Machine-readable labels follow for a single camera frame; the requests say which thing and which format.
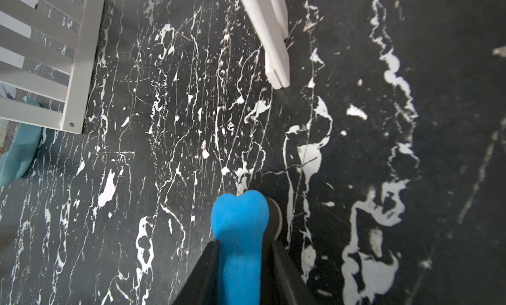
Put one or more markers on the teal dustpan with brush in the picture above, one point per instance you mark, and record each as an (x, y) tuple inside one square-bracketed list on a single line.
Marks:
[(18, 159)]

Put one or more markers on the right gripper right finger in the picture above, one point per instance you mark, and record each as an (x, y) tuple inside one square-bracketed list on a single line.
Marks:
[(280, 279)]

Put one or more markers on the white wooden shelf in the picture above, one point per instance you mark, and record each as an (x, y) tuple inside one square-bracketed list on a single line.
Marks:
[(269, 18)]

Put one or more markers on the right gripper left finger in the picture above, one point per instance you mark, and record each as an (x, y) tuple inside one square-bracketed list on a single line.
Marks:
[(202, 285)]

